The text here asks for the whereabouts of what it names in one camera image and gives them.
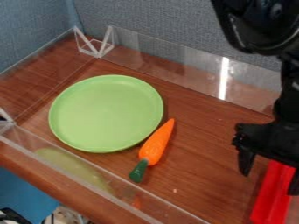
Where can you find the green plate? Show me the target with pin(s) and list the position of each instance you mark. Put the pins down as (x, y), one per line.
(105, 113)

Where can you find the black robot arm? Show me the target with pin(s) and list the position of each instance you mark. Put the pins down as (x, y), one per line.
(263, 27)

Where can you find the clear acrylic front wall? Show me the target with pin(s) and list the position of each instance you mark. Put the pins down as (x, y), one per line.
(84, 186)

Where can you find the clear acrylic back wall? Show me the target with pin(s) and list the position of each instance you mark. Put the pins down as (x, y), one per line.
(232, 81)

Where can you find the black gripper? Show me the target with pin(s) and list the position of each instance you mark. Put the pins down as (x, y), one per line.
(272, 140)

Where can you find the clear acrylic wall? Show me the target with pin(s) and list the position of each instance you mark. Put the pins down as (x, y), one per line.
(45, 68)
(232, 81)
(84, 186)

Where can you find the clear acrylic left wall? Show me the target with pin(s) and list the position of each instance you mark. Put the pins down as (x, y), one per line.
(45, 68)

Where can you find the orange toy carrot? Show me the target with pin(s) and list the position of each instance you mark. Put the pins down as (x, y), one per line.
(152, 150)

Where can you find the red plastic block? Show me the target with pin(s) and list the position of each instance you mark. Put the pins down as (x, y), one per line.
(272, 200)

